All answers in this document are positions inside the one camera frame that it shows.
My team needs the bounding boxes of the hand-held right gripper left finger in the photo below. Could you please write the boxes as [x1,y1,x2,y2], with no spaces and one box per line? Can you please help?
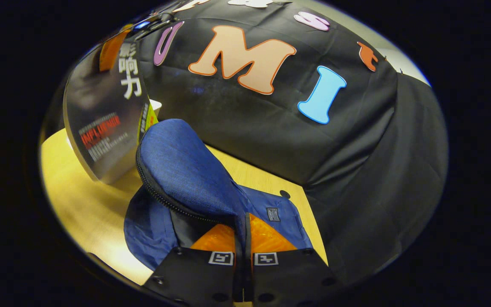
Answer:
[143,222,246,307]

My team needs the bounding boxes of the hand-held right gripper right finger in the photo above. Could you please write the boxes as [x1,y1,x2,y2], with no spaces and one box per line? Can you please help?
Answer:
[246,213,341,307]

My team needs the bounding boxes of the black book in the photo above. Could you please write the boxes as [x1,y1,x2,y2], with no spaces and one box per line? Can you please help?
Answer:
[63,41,159,185]

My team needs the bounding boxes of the blue schoolbag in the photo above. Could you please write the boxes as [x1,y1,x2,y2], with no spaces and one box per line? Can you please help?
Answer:
[124,119,314,271]

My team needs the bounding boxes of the black backdrop cloth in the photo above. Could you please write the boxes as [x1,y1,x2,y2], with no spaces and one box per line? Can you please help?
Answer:
[64,0,448,284]

